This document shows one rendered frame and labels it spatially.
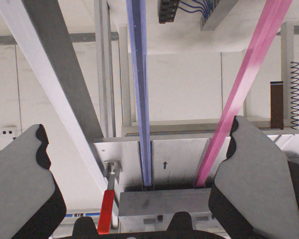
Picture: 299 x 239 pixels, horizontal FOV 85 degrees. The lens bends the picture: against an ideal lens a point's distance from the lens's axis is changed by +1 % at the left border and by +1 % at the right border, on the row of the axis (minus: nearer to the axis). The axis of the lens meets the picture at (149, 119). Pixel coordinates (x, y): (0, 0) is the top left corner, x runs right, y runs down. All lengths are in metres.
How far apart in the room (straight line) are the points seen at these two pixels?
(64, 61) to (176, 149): 0.20
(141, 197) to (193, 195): 0.11
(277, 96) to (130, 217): 0.68
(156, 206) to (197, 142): 0.17
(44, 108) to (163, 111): 1.41
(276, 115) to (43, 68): 0.77
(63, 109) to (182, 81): 1.87
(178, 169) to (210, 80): 1.84
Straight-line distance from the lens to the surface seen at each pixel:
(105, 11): 0.60
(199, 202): 0.39
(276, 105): 0.80
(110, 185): 0.29
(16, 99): 2.48
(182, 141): 0.26
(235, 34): 0.90
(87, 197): 2.32
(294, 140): 0.36
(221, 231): 0.53
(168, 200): 0.38
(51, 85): 0.19
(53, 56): 0.19
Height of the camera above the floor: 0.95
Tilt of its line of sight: 2 degrees up
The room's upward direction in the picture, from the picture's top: 178 degrees clockwise
